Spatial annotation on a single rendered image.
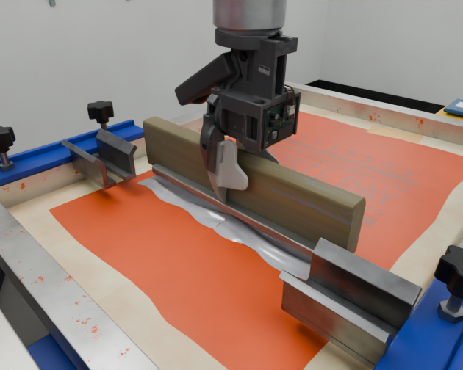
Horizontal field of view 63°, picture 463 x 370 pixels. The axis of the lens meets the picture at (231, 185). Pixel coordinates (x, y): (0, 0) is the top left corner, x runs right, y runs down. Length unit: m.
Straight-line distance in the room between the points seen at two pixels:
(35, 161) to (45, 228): 0.13
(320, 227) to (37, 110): 2.24
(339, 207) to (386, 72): 3.93
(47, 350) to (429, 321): 0.36
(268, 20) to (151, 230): 0.30
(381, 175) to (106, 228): 0.45
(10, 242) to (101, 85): 2.23
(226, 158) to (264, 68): 0.12
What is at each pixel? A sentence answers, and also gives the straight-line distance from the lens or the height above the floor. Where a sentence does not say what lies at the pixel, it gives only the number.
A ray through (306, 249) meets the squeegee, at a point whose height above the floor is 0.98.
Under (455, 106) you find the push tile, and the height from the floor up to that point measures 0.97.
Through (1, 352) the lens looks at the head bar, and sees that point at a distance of 0.31.
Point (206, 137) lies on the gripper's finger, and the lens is 0.44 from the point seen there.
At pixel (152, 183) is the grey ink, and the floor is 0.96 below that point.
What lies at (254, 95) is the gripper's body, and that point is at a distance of 0.41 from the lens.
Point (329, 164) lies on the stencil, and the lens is 0.69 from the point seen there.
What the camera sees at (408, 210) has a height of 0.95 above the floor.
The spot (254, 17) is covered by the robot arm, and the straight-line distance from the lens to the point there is 0.39.
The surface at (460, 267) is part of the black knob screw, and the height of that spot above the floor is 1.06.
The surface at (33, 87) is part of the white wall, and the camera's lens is 2.49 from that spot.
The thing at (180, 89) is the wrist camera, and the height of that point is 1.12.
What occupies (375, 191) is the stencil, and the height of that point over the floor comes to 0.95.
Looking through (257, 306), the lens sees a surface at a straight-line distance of 0.41.
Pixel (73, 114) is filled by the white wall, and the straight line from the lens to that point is 2.62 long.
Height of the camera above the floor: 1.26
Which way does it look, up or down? 30 degrees down
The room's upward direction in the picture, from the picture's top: straight up
